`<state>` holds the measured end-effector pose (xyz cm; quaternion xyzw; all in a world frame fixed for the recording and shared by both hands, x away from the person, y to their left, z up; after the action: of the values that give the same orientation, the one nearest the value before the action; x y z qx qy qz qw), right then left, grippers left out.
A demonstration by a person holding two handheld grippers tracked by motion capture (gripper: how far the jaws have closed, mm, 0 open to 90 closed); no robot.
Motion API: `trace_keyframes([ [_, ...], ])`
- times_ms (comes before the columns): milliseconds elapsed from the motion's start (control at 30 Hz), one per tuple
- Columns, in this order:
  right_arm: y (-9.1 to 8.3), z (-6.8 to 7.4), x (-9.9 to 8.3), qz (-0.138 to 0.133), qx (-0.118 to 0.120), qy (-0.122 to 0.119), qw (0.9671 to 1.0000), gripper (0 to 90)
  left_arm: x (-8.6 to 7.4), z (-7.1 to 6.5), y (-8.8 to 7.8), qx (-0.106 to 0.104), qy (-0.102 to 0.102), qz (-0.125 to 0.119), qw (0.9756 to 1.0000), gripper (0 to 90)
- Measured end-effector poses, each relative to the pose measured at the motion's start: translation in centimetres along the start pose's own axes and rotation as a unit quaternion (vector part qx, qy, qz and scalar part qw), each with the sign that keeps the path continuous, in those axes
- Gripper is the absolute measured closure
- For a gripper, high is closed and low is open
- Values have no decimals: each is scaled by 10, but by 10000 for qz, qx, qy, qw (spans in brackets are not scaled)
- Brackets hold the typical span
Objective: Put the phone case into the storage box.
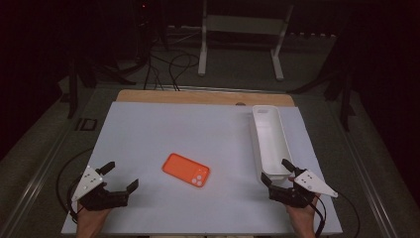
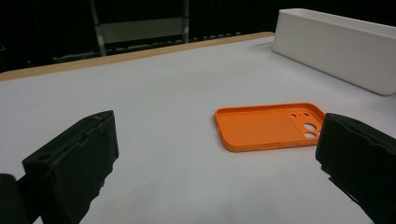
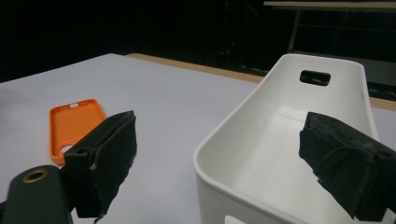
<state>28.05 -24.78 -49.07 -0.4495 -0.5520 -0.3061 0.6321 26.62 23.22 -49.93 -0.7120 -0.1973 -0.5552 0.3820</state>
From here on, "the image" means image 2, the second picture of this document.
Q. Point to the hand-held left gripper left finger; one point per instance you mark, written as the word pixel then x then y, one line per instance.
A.
pixel 71 168

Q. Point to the white rectangular container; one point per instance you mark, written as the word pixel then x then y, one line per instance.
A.
pixel 327 53

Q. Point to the orange phone case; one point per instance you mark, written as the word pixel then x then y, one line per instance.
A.
pixel 255 128

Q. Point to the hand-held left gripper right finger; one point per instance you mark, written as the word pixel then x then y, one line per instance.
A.
pixel 361 161

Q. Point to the grey metal stand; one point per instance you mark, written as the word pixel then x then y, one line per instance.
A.
pixel 140 29

